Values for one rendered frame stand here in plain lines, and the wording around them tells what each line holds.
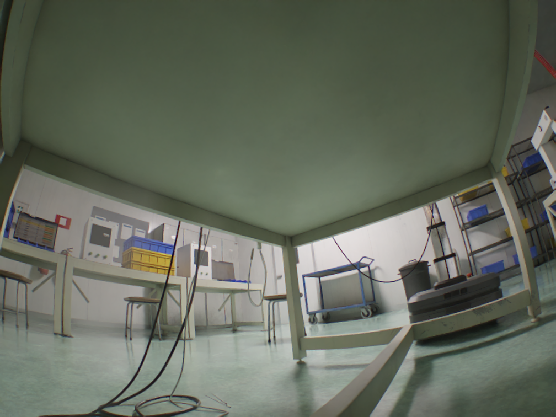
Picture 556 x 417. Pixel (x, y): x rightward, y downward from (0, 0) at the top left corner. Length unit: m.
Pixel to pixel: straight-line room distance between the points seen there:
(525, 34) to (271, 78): 0.57
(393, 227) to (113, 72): 4.15
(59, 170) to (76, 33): 0.44
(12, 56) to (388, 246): 4.34
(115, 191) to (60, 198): 3.86
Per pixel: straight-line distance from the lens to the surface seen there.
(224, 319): 5.07
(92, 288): 4.42
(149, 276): 2.73
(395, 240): 4.20
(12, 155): 0.83
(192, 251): 3.34
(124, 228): 4.73
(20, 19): 0.50
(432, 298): 1.29
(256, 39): 0.45
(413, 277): 3.56
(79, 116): 0.66
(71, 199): 4.68
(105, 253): 2.84
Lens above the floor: 0.31
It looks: 24 degrees up
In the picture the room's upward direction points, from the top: 6 degrees counter-clockwise
